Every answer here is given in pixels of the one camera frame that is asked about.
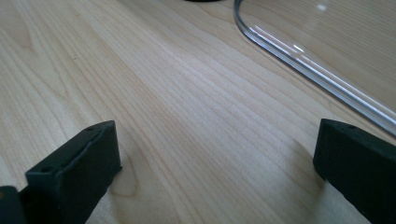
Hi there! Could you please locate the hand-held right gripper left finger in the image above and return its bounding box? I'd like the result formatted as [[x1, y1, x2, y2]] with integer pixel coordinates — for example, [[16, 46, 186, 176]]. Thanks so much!
[[19, 119, 123, 224]]

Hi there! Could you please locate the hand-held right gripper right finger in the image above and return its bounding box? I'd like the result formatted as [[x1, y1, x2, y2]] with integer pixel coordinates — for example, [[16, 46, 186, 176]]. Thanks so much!
[[312, 118, 396, 224]]

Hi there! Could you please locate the clear plastic tray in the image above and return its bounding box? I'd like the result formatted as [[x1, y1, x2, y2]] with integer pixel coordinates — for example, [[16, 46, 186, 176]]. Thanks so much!
[[233, 0, 396, 136]]

